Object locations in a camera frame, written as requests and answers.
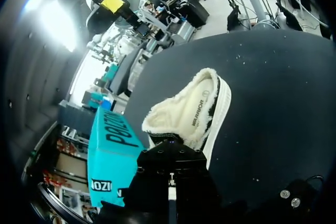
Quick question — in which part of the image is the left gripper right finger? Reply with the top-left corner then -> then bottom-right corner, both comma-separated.
170,142 -> 222,209

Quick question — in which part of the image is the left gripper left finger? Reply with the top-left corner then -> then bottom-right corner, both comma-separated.
125,141 -> 172,209

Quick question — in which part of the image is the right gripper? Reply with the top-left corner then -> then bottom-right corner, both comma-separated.
91,0 -> 152,37

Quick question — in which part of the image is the black white fleece-lined shoe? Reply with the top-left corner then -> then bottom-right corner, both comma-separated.
141,68 -> 233,173

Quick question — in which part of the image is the shoe insole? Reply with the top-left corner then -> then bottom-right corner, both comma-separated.
180,86 -> 211,141

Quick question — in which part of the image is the teal box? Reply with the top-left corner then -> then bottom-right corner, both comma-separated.
86,106 -> 145,208

